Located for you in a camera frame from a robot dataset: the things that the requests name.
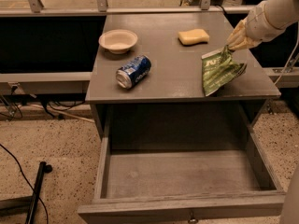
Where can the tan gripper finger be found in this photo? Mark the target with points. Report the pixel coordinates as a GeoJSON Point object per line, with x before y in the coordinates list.
{"type": "Point", "coordinates": [239, 30]}
{"type": "Point", "coordinates": [242, 42]}

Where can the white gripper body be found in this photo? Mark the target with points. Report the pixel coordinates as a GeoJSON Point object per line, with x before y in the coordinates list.
{"type": "Point", "coordinates": [256, 29]}

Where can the green jalapeno chip bag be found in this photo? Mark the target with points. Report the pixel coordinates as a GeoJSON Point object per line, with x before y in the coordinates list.
{"type": "Point", "coordinates": [218, 69]}

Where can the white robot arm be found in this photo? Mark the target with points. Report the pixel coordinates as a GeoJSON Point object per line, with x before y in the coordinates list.
{"type": "Point", "coordinates": [281, 14]}

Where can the open grey wooden drawer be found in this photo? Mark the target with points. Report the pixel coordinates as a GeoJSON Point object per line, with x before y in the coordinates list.
{"type": "Point", "coordinates": [157, 169]}

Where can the metal drawer knob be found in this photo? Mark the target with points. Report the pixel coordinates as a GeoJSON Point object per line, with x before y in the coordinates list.
{"type": "Point", "coordinates": [193, 219]}

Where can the yellow sponge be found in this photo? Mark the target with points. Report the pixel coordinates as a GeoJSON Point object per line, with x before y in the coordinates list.
{"type": "Point", "coordinates": [192, 37]}

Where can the grey wooden cabinet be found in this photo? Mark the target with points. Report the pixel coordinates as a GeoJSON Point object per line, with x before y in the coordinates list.
{"type": "Point", "coordinates": [176, 69]}

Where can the blue soda can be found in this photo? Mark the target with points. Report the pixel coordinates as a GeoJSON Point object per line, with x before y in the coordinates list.
{"type": "Point", "coordinates": [131, 73]}

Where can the white paper bowl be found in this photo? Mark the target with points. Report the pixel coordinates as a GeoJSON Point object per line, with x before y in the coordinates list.
{"type": "Point", "coordinates": [118, 41]}

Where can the grey metal railing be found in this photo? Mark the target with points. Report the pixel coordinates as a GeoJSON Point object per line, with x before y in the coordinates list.
{"type": "Point", "coordinates": [102, 3]}

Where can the black stand leg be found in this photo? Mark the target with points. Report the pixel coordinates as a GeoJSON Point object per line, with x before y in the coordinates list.
{"type": "Point", "coordinates": [26, 204]}

